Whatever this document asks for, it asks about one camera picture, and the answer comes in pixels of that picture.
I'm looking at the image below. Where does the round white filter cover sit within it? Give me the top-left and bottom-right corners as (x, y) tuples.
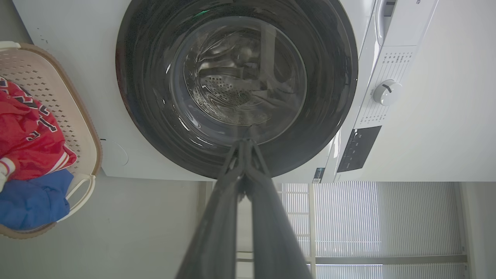
(100, 138), (129, 167)

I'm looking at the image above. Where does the white front-load washing machine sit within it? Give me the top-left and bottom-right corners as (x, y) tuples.
(12, 0), (440, 183)

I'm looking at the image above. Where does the black washer display panel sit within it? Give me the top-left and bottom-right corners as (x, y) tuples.
(336, 126), (382, 173)

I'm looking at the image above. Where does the red and white sports jersey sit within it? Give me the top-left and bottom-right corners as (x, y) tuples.
(0, 76), (77, 190)

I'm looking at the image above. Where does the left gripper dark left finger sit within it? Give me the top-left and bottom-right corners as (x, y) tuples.
(175, 140), (246, 279)

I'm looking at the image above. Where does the steel washer drum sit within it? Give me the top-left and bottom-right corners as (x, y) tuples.
(184, 29), (307, 126)

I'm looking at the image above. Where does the round dark glass washer door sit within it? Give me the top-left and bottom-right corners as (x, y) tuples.
(115, 0), (358, 179)

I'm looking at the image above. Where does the white round control dial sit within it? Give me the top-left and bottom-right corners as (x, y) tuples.
(373, 79), (403, 106)

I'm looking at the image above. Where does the white detergent drawer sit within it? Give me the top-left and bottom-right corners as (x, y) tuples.
(375, 0), (398, 46)

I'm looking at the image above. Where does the blue garment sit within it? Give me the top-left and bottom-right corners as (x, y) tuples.
(0, 169), (74, 231)

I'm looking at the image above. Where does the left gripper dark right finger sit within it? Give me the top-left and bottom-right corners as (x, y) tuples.
(245, 139), (313, 279)

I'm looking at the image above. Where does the window with white blinds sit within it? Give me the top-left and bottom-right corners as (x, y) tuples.
(277, 182), (467, 279)

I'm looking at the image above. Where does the beige perforated laundry basket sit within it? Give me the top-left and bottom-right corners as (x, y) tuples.
(0, 41), (103, 239)

